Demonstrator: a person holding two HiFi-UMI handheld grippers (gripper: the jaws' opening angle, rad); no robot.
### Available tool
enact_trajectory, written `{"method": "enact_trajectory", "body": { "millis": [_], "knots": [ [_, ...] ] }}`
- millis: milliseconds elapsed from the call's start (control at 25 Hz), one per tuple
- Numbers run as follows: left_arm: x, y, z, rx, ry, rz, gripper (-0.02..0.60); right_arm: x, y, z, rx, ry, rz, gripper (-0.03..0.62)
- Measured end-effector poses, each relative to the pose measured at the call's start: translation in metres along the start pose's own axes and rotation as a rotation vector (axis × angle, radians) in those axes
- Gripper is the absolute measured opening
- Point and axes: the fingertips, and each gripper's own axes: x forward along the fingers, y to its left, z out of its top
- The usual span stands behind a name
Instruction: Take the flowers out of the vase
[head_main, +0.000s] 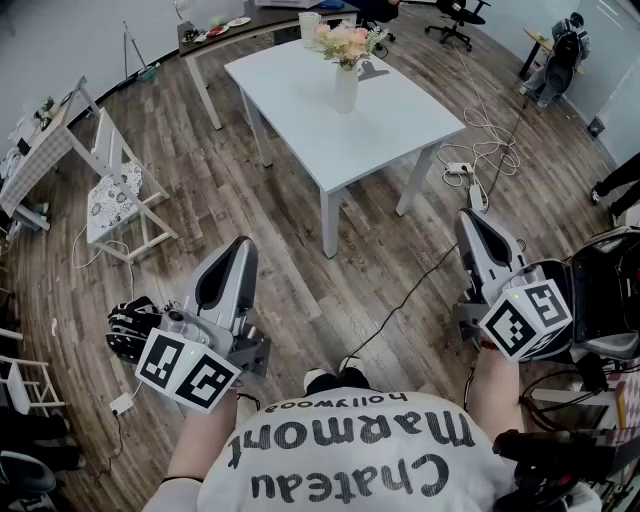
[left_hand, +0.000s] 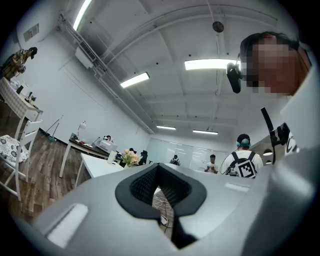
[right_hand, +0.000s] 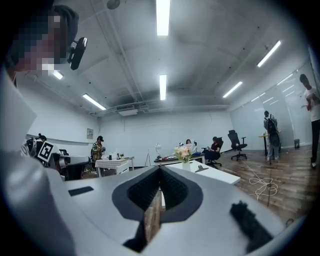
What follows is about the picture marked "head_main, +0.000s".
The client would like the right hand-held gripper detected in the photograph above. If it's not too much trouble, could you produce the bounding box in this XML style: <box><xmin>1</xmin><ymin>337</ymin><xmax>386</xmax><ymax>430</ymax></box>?
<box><xmin>452</xmin><ymin>208</ymin><xmax>574</xmax><ymax>363</ymax></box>

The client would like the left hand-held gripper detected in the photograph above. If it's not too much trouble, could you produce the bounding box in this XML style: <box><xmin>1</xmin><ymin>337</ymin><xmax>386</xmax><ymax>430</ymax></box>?
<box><xmin>134</xmin><ymin>236</ymin><xmax>272</xmax><ymax>414</ymax></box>

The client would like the white vase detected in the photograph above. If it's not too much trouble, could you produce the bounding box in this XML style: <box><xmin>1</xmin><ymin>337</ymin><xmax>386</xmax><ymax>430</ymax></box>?
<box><xmin>333</xmin><ymin>61</ymin><xmax>360</xmax><ymax>115</ymax></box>

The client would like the pink yellow flowers bouquet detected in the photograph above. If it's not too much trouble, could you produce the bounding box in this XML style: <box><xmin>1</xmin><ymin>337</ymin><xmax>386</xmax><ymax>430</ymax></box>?
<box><xmin>313</xmin><ymin>20</ymin><xmax>390</xmax><ymax>71</ymax></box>

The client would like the person's left forearm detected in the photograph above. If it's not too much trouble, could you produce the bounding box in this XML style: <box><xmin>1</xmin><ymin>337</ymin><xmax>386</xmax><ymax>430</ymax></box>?
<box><xmin>167</xmin><ymin>393</ymin><xmax>239</xmax><ymax>484</ymax></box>

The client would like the person's right forearm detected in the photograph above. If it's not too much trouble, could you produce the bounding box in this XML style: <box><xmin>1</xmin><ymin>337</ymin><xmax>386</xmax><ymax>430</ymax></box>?
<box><xmin>468</xmin><ymin>348</ymin><xmax>526</xmax><ymax>442</ymax></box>

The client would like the black and white glove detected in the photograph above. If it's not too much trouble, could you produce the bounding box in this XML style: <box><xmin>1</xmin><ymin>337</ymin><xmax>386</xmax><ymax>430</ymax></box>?
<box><xmin>105</xmin><ymin>295</ymin><xmax>164</xmax><ymax>366</ymax></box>

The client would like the person's left black white shoe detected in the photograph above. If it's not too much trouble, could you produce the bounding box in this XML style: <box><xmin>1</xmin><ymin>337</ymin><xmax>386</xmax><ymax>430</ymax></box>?
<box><xmin>302</xmin><ymin>368</ymin><xmax>342</xmax><ymax>397</ymax></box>

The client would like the person's black white shoe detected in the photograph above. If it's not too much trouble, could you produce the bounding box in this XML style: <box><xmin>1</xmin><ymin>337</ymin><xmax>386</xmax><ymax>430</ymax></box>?
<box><xmin>339</xmin><ymin>356</ymin><xmax>372</xmax><ymax>390</ymax></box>
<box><xmin>302</xmin><ymin>368</ymin><xmax>342</xmax><ymax>397</ymax></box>

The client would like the person's right black white shoe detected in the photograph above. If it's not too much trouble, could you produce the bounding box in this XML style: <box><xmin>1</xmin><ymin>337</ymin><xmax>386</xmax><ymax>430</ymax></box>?
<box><xmin>339</xmin><ymin>356</ymin><xmax>372</xmax><ymax>390</ymax></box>

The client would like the floral seat cushion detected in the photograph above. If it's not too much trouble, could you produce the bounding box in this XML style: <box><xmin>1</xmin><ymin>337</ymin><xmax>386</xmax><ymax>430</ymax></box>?
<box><xmin>86</xmin><ymin>160</ymin><xmax>145</xmax><ymax>246</ymax></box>

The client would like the person's white printed shirt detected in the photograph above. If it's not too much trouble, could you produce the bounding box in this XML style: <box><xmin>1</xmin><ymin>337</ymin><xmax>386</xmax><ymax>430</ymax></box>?
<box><xmin>142</xmin><ymin>385</ymin><xmax>522</xmax><ymax>512</ymax></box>

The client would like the white wooden chair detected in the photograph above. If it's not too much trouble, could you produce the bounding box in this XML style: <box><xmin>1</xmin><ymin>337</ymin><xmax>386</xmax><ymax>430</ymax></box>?
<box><xmin>85</xmin><ymin>106</ymin><xmax>180</xmax><ymax>266</ymax></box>

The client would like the white table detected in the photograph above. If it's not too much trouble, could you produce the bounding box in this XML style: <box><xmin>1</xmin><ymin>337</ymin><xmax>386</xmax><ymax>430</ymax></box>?
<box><xmin>223</xmin><ymin>37</ymin><xmax>467</xmax><ymax>260</ymax></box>

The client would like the black clip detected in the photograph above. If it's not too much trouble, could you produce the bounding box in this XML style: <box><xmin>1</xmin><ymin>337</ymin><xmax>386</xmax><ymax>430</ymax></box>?
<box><xmin>356</xmin><ymin>60</ymin><xmax>391</xmax><ymax>83</ymax></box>

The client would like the small wooden side table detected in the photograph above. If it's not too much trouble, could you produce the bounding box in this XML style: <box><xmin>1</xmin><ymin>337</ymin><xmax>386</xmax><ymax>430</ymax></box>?
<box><xmin>518</xmin><ymin>27</ymin><xmax>584</xmax><ymax>81</ymax></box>

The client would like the red white checkered cloth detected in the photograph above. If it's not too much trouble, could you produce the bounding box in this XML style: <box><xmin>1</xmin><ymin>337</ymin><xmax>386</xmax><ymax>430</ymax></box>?
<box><xmin>616</xmin><ymin>368</ymin><xmax>640</xmax><ymax>432</ymax></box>

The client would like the black office chair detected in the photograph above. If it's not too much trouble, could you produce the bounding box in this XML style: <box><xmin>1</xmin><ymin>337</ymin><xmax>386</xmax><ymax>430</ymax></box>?
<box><xmin>424</xmin><ymin>0</ymin><xmax>492</xmax><ymax>53</ymax></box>
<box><xmin>356</xmin><ymin>0</ymin><xmax>402</xmax><ymax>44</ymax></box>

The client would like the mop with green head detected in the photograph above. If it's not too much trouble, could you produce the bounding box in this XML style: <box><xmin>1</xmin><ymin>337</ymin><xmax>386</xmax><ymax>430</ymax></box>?
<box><xmin>121</xmin><ymin>20</ymin><xmax>162</xmax><ymax>84</ymax></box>

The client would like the table with checkered cloth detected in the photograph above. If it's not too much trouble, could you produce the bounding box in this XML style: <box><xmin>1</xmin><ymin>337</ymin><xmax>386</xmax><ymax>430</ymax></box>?
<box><xmin>0</xmin><ymin>75</ymin><xmax>102</xmax><ymax>232</ymax></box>

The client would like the dark wooden desk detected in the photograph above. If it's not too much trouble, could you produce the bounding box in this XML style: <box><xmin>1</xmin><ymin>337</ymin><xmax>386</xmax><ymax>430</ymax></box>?
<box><xmin>177</xmin><ymin>0</ymin><xmax>362</xmax><ymax>132</ymax></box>

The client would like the black floor cable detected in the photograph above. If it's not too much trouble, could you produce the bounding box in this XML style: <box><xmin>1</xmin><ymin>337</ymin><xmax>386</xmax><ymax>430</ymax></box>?
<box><xmin>343</xmin><ymin>242</ymin><xmax>460</xmax><ymax>362</ymax></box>

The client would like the white cable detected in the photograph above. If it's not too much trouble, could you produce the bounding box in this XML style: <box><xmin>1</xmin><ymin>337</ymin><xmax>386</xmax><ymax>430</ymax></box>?
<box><xmin>436</xmin><ymin>49</ymin><xmax>522</xmax><ymax>190</ymax></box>

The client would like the black strapped equipment pack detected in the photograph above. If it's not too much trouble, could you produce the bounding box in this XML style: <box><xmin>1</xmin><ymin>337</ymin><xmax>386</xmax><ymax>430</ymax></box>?
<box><xmin>491</xmin><ymin>426</ymin><xmax>640</xmax><ymax>512</ymax></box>

